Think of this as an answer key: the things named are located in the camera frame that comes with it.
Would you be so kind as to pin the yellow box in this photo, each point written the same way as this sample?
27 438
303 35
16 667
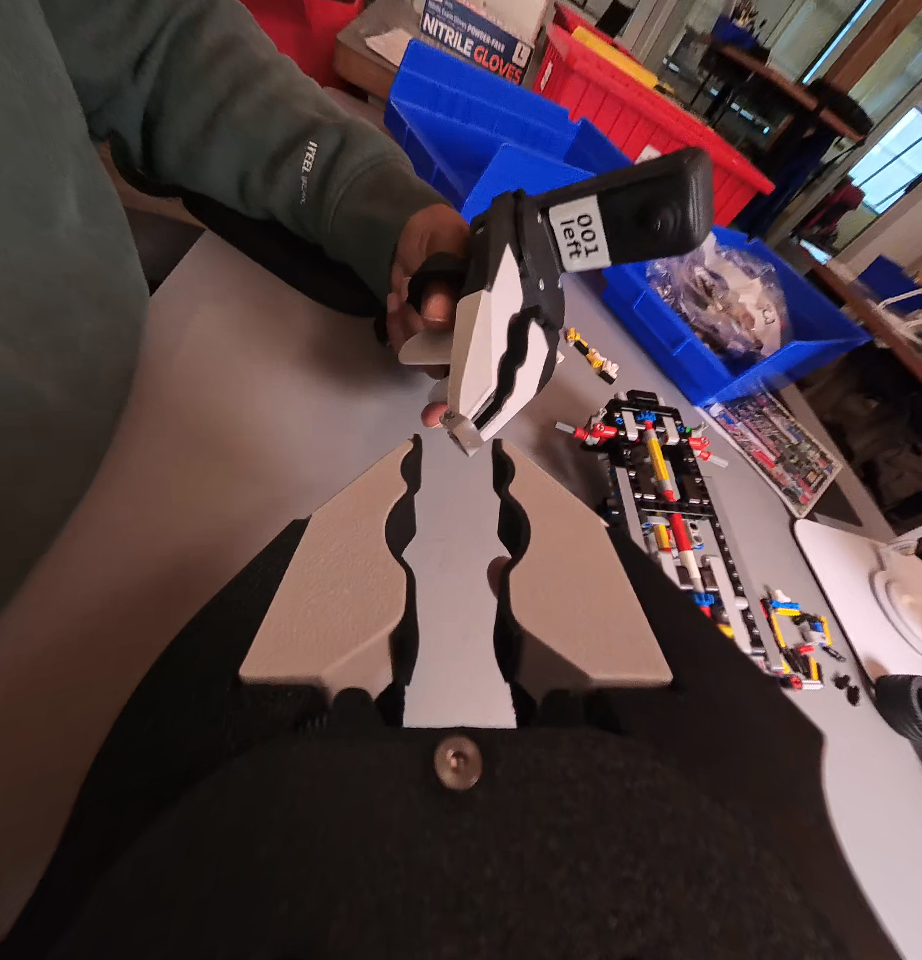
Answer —
611 54

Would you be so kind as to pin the red plastic bin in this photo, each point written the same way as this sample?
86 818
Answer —
641 112

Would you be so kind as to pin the yellow black lego assembly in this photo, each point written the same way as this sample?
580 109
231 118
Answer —
592 356

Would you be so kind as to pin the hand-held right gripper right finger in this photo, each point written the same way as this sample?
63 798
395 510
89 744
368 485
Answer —
581 600

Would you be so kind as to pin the person's left forearm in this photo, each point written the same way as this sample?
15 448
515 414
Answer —
243 127

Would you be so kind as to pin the colourful instruction booklet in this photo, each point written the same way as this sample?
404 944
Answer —
776 450

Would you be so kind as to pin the black rubber tyre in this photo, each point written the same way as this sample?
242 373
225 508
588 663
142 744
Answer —
907 705

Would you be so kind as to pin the wooden desk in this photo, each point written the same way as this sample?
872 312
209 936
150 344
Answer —
783 86

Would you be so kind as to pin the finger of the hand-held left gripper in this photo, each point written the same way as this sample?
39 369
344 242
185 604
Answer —
483 337
532 367

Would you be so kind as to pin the plastic bag of lego pieces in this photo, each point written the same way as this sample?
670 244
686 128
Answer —
716 300

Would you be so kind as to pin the red container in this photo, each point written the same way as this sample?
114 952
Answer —
303 30

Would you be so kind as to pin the white monitor stand base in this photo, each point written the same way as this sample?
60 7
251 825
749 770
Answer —
836 577

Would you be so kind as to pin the pile of small lego pieces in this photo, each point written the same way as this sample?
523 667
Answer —
787 622

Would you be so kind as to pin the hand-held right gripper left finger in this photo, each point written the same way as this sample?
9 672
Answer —
333 600

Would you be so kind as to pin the blue plastic bin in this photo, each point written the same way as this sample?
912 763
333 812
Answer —
731 375
468 105
528 169

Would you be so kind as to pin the wooden workbench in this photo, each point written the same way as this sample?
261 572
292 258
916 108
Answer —
881 337

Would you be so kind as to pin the person's left hand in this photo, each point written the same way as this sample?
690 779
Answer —
423 232

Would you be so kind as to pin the small blue bin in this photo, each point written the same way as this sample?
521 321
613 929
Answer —
888 283

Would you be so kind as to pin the person's torso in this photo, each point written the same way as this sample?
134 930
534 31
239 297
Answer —
40 300

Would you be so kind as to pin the disposable gloves box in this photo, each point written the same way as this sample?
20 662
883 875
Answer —
468 37

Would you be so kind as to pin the lego car chassis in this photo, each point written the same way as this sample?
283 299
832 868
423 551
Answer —
660 457

